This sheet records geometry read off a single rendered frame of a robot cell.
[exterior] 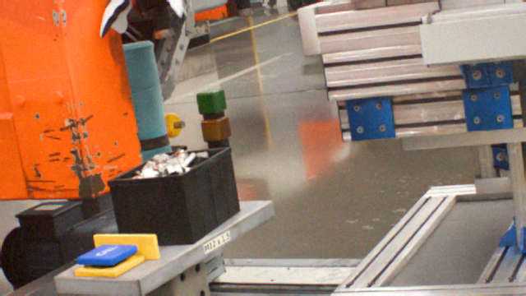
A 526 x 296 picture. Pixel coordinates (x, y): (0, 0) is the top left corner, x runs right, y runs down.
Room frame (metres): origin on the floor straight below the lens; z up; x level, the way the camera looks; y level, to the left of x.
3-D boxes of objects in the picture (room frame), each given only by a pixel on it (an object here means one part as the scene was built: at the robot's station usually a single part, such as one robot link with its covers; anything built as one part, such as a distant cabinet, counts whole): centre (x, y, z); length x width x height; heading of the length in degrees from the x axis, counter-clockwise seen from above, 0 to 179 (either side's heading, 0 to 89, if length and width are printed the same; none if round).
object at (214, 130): (1.92, 0.08, 0.59); 0.04 x 0.04 x 0.04; 60
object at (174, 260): (1.75, 0.18, 0.44); 0.43 x 0.17 x 0.03; 150
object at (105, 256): (1.60, 0.26, 0.47); 0.07 x 0.07 x 0.02; 60
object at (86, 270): (1.60, 0.26, 0.45); 0.08 x 0.08 x 0.01; 60
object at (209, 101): (1.92, 0.08, 0.64); 0.04 x 0.04 x 0.04; 60
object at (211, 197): (1.79, 0.16, 0.51); 0.20 x 0.14 x 0.13; 157
